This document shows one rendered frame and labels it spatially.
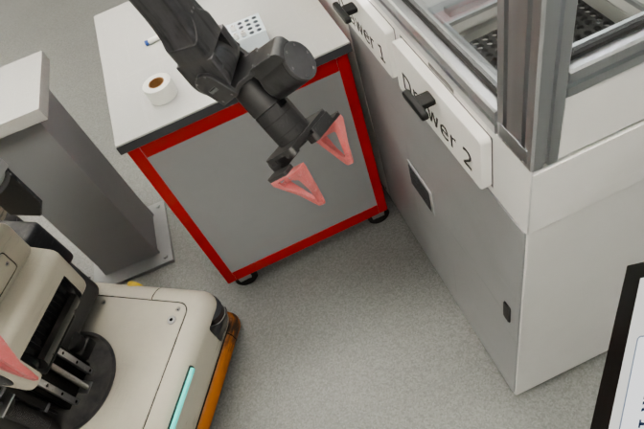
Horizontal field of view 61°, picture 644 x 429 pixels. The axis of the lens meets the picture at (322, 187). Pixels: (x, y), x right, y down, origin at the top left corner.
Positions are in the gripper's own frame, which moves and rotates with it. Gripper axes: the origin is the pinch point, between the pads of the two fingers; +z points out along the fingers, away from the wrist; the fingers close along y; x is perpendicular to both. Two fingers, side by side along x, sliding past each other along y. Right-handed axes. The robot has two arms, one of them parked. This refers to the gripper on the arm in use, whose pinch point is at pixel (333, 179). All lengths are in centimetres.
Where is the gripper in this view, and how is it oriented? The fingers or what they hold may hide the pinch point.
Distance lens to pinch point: 84.1
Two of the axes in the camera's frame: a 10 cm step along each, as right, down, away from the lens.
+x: -6.1, 2.7, 7.5
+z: 6.4, 7.2, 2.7
